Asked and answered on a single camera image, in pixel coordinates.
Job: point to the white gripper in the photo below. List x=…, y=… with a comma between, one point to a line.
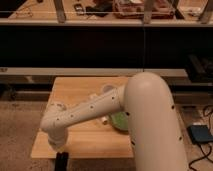
x=58, y=146

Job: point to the white wrapped packet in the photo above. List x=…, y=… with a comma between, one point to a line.
x=104, y=120

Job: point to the wooden table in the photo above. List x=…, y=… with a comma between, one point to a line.
x=91, y=139

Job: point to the black rectangular eraser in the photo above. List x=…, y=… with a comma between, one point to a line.
x=61, y=161

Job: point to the red tray on shelf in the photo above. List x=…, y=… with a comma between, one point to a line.
x=135, y=9

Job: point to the black device on shelf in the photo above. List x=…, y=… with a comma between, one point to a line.
x=79, y=9

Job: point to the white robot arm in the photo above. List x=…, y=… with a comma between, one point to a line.
x=153, y=124

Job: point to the blue box on floor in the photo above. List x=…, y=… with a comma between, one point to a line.
x=199, y=134

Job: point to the green round bowl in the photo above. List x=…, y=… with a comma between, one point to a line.
x=119, y=121

